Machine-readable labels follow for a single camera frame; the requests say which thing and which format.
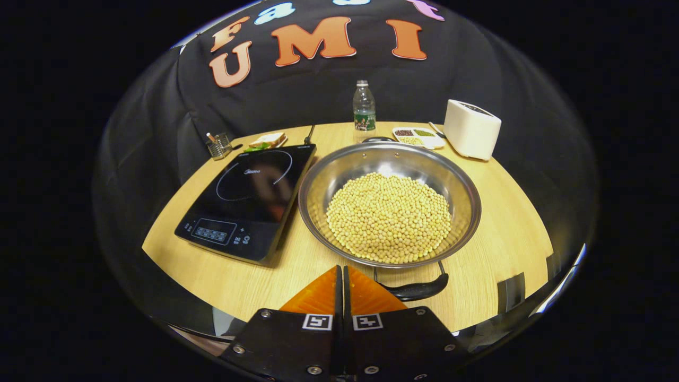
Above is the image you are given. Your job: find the black induction cooktop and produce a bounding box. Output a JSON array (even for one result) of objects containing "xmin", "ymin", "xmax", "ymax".
[{"xmin": 173, "ymin": 143, "xmax": 318, "ymax": 267}]

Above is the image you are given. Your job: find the steel pot with black handles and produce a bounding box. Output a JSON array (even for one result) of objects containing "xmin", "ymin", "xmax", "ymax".
[{"xmin": 297, "ymin": 136, "xmax": 483, "ymax": 302}]

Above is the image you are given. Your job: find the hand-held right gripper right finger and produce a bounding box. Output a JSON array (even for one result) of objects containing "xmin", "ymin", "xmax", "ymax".
[{"xmin": 344, "ymin": 265, "xmax": 471, "ymax": 381}]

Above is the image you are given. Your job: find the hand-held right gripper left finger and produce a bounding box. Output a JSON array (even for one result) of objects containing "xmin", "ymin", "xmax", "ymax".
[{"xmin": 220, "ymin": 265, "xmax": 345, "ymax": 381}]

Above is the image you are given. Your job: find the small clear square holder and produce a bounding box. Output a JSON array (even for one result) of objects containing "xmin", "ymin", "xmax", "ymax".
[{"xmin": 205, "ymin": 132, "xmax": 234, "ymax": 161}]

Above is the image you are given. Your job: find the clear plastic water bottle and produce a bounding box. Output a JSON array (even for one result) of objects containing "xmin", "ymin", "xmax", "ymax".
[{"xmin": 352, "ymin": 80, "xmax": 377, "ymax": 143}]

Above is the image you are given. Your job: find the sandwich on white plate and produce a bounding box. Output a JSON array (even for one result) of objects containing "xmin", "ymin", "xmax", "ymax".
[{"xmin": 245, "ymin": 132, "xmax": 289, "ymax": 153}]

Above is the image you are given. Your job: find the white toaster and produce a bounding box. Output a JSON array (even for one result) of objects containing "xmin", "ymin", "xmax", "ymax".
[{"xmin": 443, "ymin": 99, "xmax": 502, "ymax": 162}]

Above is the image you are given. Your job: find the pile of soybeans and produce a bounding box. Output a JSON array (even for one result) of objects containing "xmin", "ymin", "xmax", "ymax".
[{"xmin": 325, "ymin": 171, "xmax": 453, "ymax": 265}]

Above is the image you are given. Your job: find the white divided bean dish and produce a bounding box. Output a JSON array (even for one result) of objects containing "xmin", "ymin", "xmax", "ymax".
[{"xmin": 391, "ymin": 126, "xmax": 447, "ymax": 151}]

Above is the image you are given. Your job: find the black backdrop cloth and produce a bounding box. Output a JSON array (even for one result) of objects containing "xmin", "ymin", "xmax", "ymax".
[{"xmin": 93, "ymin": 0, "xmax": 600, "ymax": 331}]

